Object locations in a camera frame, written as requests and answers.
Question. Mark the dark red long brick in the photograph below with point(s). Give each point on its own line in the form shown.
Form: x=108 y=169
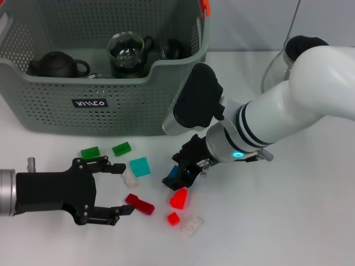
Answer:
x=142 y=206

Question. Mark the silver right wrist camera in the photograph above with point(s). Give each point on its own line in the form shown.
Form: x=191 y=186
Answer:
x=199 y=97

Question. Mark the cyan sloped toy brick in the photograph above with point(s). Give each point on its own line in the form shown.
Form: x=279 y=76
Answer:
x=140 y=167

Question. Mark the grey perforated plastic storage bin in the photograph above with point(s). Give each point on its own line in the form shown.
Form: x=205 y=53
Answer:
x=138 y=110

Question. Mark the white studded toy brick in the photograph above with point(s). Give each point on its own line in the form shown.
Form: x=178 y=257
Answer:
x=130 y=180

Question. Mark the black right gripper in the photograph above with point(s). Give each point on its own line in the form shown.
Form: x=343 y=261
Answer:
x=191 y=152

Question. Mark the glass teacup with black holder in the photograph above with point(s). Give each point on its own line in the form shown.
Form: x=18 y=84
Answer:
x=130 y=73
x=126 y=50
x=97 y=75
x=170 y=50

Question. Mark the dark clay teapot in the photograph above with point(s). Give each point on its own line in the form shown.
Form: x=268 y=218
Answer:
x=55 y=65

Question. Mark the red sloped toy brick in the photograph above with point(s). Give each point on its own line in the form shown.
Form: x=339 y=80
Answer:
x=178 y=199

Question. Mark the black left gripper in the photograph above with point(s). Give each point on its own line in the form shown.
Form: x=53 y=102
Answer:
x=52 y=191

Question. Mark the small red cube brick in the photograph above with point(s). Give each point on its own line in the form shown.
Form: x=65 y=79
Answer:
x=173 y=219

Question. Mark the green toy brick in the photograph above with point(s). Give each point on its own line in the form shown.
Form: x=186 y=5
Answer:
x=90 y=152
x=121 y=149

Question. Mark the white flat toy plate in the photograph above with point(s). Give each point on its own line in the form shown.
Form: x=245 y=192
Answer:
x=191 y=225

